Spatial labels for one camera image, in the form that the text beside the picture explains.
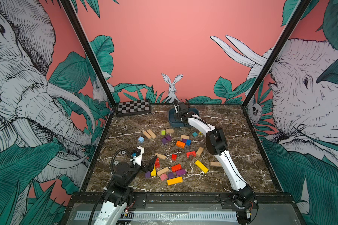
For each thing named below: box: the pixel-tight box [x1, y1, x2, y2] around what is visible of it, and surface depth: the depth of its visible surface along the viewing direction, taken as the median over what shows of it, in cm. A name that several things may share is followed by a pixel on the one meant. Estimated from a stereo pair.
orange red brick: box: [170, 163, 182, 173], surface depth 87 cm
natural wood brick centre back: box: [180, 134, 190, 141], surface depth 100 cm
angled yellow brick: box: [194, 159, 209, 174], surface depth 87 cm
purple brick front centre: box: [175, 169, 186, 177], surface depth 85 cm
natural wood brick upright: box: [196, 146, 204, 158], surface depth 92 cm
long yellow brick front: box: [166, 176, 184, 186], surface depth 82 cm
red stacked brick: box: [154, 157, 161, 169], surface depth 89 cm
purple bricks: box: [161, 135, 172, 144], surface depth 100 cm
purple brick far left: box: [145, 170, 151, 178], surface depth 83 cm
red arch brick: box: [185, 150, 197, 159], surface depth 92 cm
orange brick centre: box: [176, 140, 186, 149], surface depth 97 cm
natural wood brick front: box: [156, 166, 170, 176], surface depth 85 cm
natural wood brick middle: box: [154, 152, 167, 159], surface depth 93 cm
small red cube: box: [171, 153, 177, 161], surface depth 92 cm
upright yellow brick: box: [151, 165, 157, 177], surface depth 84 cm
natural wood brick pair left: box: [142, 128, 157, 139], surface depth 103 cm
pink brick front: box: [160, 173, 168, 181], surface depth 83 cm
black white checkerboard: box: [116, 99, 152, 117], surface depth 117 cm
